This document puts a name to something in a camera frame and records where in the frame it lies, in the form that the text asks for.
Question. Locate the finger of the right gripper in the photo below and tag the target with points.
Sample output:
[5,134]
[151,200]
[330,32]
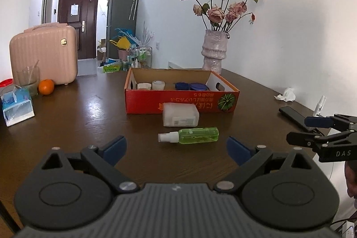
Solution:
[306,139]
[319,121]

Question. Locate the green spray bottle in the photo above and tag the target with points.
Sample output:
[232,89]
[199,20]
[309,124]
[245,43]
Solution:
[190,136]

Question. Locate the orange fruit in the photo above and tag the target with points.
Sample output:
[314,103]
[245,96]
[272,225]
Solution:
[46,87]

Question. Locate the pink textured vase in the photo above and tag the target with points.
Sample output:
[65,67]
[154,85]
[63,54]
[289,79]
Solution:
[214,50]

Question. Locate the translucent plastic box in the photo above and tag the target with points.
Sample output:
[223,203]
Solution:
[180,115]

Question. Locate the wire storage rack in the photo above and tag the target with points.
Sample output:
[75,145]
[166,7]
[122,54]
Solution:
[140,57]

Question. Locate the dark blue ridged cap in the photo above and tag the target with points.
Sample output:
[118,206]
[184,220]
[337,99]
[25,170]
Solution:
[182,86]

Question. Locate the red cardboard box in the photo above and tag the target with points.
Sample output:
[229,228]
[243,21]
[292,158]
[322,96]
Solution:
[222,96]

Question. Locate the pink suitcase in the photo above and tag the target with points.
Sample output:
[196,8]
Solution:
[52,47]

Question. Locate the clear glass cup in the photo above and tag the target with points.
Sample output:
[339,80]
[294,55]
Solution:
[29,78]

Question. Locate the dried pink roses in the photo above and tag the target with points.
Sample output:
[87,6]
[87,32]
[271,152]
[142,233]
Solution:
[224,15]

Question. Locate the black phone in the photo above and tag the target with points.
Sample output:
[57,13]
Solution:
[298,119]

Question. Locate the dark brown door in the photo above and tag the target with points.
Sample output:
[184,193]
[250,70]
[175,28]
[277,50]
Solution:
[82,16]

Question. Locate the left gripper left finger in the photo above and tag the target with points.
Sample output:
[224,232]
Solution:
[100,162]

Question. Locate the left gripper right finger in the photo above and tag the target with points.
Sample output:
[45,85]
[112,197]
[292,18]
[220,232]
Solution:
[252,163]

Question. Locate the crumpled white tissue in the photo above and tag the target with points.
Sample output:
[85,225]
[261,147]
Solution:
[287,96]

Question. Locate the grey refrigerator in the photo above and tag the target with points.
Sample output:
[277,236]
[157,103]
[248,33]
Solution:
[121,14]

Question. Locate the small white spray bottle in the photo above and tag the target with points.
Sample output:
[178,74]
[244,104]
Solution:
[319,106]

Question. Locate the white round lid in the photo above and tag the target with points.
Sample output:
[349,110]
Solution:
[144,86]

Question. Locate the blue tissue pack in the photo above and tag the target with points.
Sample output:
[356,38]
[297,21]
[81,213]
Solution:
[17,104]

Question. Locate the blue round lid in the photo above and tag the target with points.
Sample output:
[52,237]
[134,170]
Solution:
[198,87]

